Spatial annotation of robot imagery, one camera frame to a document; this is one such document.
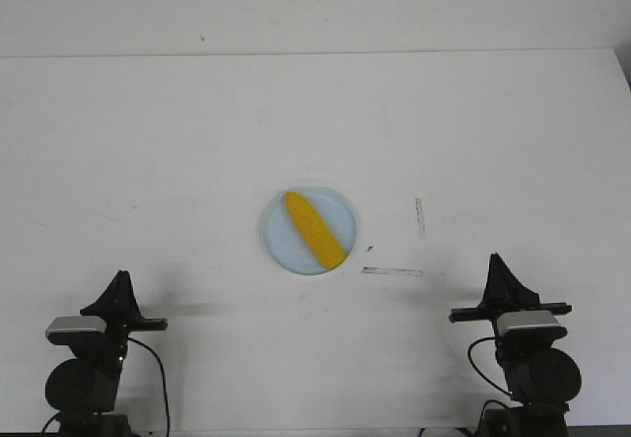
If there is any clear tape strip horizontal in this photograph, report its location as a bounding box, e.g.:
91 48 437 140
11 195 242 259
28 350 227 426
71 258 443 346
362 266 424 277

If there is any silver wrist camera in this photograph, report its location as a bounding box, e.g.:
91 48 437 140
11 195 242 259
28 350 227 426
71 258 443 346
496 310 568 341
45 316 106 345

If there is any yellow corn cob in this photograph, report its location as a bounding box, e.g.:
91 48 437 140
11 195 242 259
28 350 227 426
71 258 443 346
284 191 346 271

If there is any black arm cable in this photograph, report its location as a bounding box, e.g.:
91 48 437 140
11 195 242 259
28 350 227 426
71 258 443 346
126 337 172 434
466 335 512 399

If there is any clear tape strip vertical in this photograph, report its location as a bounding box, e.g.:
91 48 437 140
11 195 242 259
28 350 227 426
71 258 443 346
415 198 426 239

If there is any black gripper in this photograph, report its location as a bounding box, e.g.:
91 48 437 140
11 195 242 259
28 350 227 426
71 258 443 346
449 253 572 323
80 270 168 353

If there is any light blue round plate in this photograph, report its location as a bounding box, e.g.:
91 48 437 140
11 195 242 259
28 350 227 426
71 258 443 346
260 186 358 276

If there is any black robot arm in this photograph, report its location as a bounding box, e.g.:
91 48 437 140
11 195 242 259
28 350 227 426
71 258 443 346
40 270 172 436
449 253 582 436

